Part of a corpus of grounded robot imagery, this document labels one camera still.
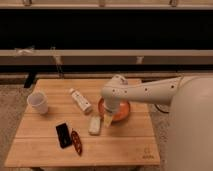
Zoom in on white tube bottle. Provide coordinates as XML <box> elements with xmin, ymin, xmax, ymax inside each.
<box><xmin>69</xmin><ymin>88</ymin><xmax>92</xmax><ymax>114</ymax></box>

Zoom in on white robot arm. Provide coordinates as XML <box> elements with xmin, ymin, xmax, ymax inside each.
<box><xmin>101</xmin><ymin>75</ymin><xmax>213</xmax><ymax>171</ymax></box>

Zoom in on orange plate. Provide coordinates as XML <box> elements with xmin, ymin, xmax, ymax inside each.
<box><xmin>98</xmin><ymin>98</ymin><xmax>131</xmax><ymax>122</ymax></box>

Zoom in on white rectangular sponge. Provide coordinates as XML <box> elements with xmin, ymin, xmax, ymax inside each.
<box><xmin>88</xmin><ymin>116</ymin><xmax>101</xmax><ymax>135</ymax></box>

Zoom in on black cables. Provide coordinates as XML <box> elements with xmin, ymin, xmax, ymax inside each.
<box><xmin>154</xmin><ymin>103</ymin><xmax>170</xmax><ymax>114</ymax></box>

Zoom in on wooden table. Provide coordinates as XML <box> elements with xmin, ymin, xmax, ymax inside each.
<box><xmin>5</xmin><ymin>79</ymin><xmax>160</xmax><ymax>167</ymax></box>

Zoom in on black rectangular phone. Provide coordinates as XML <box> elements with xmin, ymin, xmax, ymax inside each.
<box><xmin>56</xmin><ymin>123</ymin><xmax>72</xmax><ymax>148</ymax></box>

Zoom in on dark red pepper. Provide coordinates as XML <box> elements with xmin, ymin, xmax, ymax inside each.
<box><xmin>71</xmin><ymin>130</ymin><xmax>82</xmax><ymax>155</ymax></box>

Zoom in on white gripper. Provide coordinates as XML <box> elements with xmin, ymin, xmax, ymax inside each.
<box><xmin>104</xmin><ymin>97</ymin><xmax>120</xmax><ymax>127</ymax></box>

